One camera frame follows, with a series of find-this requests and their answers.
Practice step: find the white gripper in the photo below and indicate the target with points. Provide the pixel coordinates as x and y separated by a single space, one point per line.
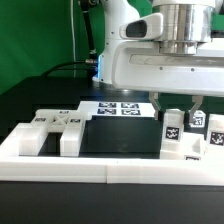
140 66

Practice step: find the white chair seat part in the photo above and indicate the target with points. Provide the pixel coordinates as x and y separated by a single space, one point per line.
191 147

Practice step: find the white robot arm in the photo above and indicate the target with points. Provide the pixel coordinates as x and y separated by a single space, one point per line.
172 50

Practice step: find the white chair back part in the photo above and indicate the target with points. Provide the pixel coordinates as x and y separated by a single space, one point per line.
70 124

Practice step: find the white tagged cube right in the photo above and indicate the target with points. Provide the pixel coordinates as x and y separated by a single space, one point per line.
199 119

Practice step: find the white sheet with tags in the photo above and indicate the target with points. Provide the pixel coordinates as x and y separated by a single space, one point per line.
117 109

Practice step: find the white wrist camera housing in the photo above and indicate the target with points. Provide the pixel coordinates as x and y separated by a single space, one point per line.
146 28

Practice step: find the white U-shaped obstacle frame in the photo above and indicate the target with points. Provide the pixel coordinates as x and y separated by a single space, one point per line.
14 167

